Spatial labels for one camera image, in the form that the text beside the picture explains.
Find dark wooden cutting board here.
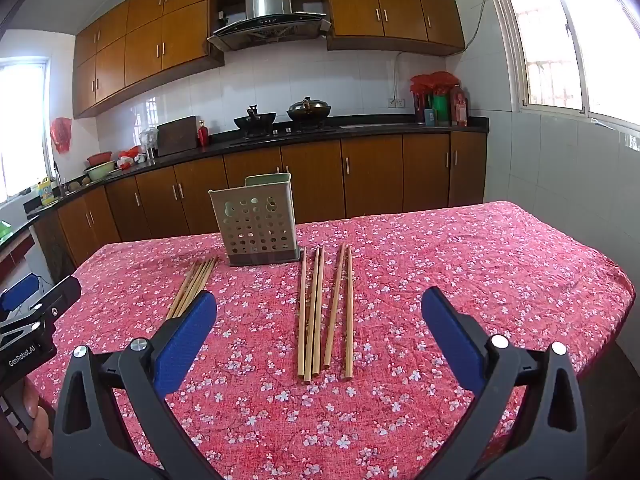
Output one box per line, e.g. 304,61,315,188
156,115,199,157

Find large sliding window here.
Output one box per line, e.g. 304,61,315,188
486,0,640,135

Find black kitchen countertop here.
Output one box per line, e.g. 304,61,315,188
0,116,490,261

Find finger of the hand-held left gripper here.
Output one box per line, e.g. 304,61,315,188
35,276,82,321
0,274,42,311

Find person's left hand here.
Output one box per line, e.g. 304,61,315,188
20,379,55,457

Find brown wall cabinets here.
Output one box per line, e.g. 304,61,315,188
72,0,468,119

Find perforated beige utensil holder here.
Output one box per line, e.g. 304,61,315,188
208,172,301,267

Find gas stove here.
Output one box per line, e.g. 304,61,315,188
229,124,339,142

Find black wok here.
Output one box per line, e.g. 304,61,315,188
233,104,278,136

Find brown base cabinets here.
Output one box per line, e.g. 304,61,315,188
30,131,488,267

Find glass jar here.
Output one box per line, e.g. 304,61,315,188
140,127,160,161

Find steel range hood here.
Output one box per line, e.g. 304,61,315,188
207,0,333,53

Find red plastic bag on wall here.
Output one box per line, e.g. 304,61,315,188
50,117,74,155

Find red floral tablecloth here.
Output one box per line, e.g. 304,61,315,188
25,201,636,480

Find small window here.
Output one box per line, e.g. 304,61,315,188
0,57,54,204

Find green container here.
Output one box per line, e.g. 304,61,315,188
432,93,453,126

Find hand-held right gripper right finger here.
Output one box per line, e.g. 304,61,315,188
415,287,588,480

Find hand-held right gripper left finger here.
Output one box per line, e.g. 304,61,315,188
52,290,223,480

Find stacked bowls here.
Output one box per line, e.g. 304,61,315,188
84,152,117,182

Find lidded black pan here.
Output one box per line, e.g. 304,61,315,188
286,97,332,126

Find red and white bag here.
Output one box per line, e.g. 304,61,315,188
117,146,144,169

